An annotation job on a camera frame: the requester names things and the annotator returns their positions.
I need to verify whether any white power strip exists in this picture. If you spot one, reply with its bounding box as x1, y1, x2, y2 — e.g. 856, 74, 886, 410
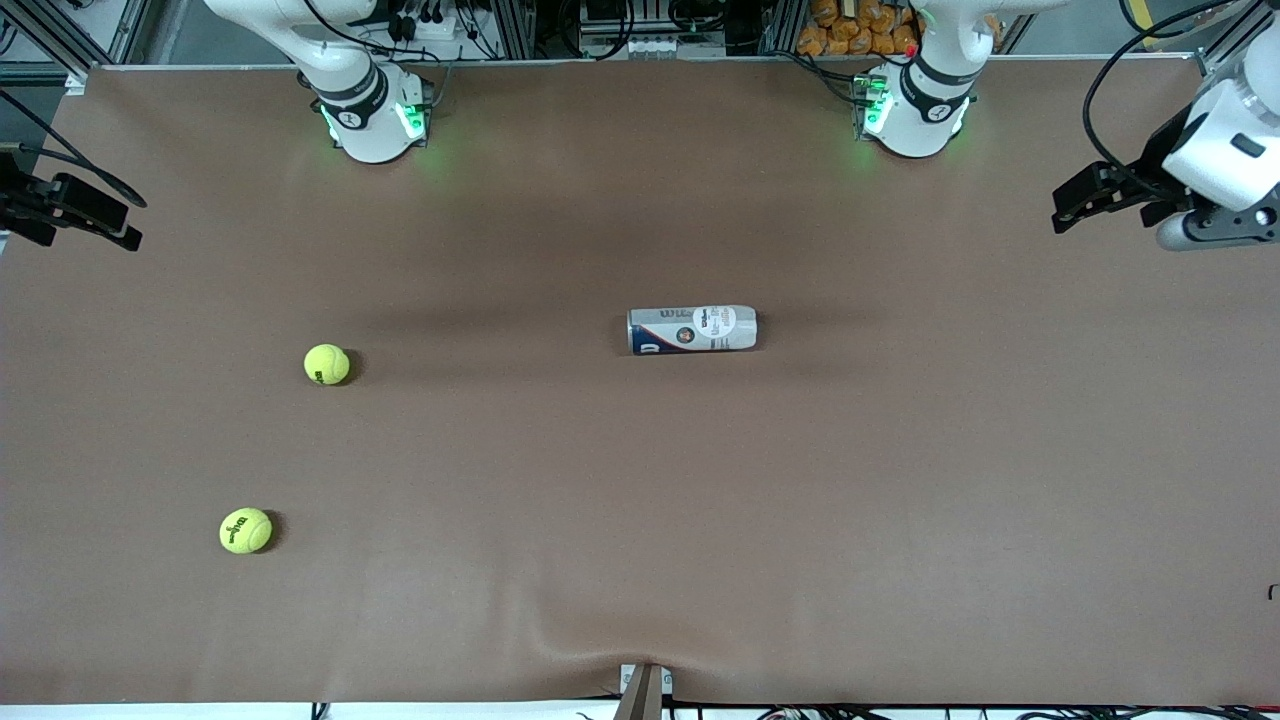
385, 0, 471, 43

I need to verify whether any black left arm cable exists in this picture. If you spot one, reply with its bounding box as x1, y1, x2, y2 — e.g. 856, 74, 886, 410
1084, 0, 1236, 181

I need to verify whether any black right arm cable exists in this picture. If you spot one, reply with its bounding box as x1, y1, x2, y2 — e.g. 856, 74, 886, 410
0, 85, 149, 209

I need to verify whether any yellow tennis ball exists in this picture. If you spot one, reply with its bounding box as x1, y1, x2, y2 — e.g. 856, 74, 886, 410
219, 507, 273, 555
304, 344, 352, 387

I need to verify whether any orange snack bag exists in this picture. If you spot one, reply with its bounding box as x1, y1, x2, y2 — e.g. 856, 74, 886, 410
797, 0, 921, 57

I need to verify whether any brown table mat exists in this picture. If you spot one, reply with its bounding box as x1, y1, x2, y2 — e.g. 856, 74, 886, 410
0, 55, 1280, 706

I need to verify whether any aluminium frame post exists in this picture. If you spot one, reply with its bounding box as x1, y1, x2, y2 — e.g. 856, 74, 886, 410
490, 0, 537, 59
760, 0, 806, 56

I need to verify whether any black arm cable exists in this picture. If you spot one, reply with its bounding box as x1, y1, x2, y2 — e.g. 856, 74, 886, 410
0, 85, 149, 209
1084, 0, 1236, 181

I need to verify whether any grey electronics box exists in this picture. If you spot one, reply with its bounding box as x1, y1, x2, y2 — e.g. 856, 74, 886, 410
580, 0, 693, 59

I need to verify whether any clear tennis ball can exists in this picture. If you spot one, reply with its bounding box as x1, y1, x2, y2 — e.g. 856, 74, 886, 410
627, 304, 759, 355

